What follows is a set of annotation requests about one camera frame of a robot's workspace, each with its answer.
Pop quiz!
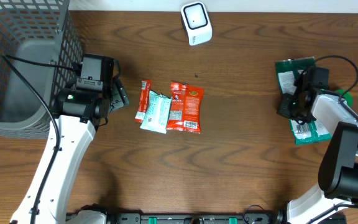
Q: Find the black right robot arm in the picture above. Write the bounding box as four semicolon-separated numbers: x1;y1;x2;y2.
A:
278;72;358;223

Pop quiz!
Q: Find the white small packet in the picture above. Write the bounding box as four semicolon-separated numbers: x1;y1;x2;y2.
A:
140;90;172;134

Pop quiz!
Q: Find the green white 3M package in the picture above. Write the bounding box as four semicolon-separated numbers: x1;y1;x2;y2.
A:
275;57;331;146

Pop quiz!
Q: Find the red snack bag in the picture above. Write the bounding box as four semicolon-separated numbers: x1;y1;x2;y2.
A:
167;82;204;133

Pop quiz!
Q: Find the red packet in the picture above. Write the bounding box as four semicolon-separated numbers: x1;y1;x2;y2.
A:
135;80;152;123

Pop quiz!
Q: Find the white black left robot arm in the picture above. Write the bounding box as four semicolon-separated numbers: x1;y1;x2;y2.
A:
10;54;129;223

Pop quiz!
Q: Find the black mounting rail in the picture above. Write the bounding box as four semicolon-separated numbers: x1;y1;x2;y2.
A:
65;203;347;224

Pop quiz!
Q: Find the grey mesh basket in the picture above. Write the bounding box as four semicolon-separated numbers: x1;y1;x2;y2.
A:
0;0;83;139

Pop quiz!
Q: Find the green lid jar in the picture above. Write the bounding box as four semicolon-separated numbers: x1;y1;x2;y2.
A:
335;90;354;107

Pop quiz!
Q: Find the white barcode scanner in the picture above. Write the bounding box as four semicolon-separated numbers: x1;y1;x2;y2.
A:
180;1;213;46

